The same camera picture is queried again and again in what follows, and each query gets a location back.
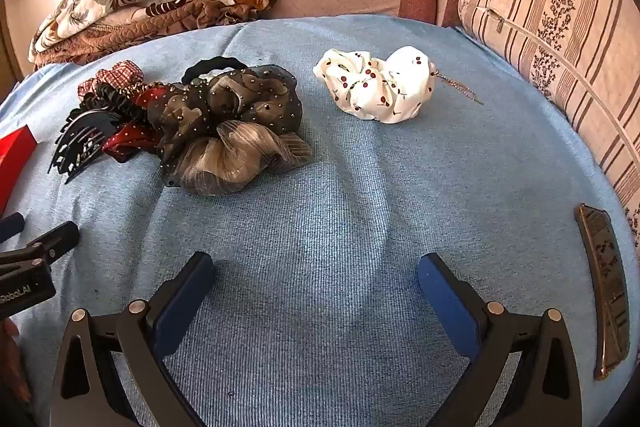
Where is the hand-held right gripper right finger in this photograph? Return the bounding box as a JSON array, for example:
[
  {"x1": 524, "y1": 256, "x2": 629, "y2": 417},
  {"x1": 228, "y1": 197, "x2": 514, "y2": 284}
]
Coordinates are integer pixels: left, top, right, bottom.
[{"x1": 416, "y1": 252, "x2": 584, "y2": 427}]

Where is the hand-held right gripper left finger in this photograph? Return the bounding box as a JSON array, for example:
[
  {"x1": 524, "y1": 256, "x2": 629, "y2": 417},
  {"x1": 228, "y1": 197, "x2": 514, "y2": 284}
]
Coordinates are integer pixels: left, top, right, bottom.
[{"x1": 50, "y1": 251, "x2": 217, "y2": 427}]

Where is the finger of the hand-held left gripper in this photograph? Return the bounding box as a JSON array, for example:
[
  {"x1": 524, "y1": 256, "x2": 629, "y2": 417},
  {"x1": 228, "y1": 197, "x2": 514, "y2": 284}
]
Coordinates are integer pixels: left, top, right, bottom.
[
  {"x1": 0, "y1": 211, "x2": 26, "y2": 244},
  {"x1": 0, "y1": 221, "x2": 81, "y2": 266}
]

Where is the red box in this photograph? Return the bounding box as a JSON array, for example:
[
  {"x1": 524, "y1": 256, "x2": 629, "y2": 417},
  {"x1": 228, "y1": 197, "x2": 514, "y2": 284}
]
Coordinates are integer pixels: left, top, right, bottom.
[{"x1": 0, "y1": 126, "x2": 34, "y2": 216}]

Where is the black claw hair clip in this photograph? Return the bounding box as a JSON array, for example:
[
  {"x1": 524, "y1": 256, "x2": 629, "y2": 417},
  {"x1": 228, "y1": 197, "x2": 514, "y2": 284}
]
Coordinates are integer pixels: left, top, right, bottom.
[{"x1": 47, "y1": 107, "x2": 124, "y2": 186}]

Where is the red dotted scrunchie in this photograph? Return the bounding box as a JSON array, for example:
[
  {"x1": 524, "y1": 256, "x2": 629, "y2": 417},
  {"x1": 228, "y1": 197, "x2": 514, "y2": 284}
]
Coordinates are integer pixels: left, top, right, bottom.
[{"x1": 102, "y1": 87, "x2": 167, "y2": 163}]

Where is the black ruffled scrunchie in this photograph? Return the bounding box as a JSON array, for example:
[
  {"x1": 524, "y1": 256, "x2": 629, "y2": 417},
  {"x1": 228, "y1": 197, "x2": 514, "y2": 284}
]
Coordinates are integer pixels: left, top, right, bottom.
[{"x1": 92, "y1": 82, "x2": 152, "y2": 124}]

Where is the grey-brown striped scrunchie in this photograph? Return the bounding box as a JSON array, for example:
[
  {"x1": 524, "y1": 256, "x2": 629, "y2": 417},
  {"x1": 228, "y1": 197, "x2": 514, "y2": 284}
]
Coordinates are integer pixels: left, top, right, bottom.
[{"x1": 162, "y1": 127, "x2": 315, "y2": 197}]

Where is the red plaid scrunchie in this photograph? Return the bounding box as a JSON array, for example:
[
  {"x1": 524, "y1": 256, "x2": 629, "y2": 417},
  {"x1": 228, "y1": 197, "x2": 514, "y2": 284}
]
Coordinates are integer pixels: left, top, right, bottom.
[{"x1": 77, "y1": 60, "x2": 146, "y2": 104}]

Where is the dark dotted organza scrunchie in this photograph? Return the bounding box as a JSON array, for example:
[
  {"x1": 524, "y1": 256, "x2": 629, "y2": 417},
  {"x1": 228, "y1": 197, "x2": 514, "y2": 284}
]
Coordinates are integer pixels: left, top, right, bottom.
[{"x1": 155, "y1": 64, "x2": 304, "y2": 172}]

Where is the white cherry print scrunchie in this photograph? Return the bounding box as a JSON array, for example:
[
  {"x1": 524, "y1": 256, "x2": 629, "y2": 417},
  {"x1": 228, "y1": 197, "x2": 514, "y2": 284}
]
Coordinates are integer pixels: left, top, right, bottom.
[{"x1": 313, "y1": 45, "x2": 436, "y2": 124}]

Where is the black hair tie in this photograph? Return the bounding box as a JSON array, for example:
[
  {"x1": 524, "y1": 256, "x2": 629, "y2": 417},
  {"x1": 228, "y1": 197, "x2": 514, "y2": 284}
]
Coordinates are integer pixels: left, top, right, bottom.
[{"x1": 180, "y1": 55, "x2": 251, "y2": 86}]

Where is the blue blanket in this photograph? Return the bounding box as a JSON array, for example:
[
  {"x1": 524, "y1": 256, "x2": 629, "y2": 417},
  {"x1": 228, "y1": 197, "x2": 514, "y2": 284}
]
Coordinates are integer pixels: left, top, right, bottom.
[{"x1": 0, "y1": 14, "x2": 640, "y2": 427}]

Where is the brown barrette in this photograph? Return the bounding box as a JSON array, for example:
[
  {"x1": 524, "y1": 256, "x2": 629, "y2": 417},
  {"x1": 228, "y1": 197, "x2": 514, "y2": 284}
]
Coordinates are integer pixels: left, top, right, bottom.
[{"x1": 574, "y1": 203, "x2": 631, "y2": 382}]

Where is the striped floral cushion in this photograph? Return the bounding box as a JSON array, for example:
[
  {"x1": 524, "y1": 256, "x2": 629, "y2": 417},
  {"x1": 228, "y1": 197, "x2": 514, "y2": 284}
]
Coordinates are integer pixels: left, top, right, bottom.
[{"x1": 457, "y1": 0, "x2": 640, "y2": 250}]

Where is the white cable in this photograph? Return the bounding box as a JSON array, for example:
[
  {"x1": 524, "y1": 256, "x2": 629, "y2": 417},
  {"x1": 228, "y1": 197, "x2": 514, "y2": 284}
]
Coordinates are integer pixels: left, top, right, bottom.
[{"x1": 474, "y1": 6, "x2": 637, "y2": 170}]

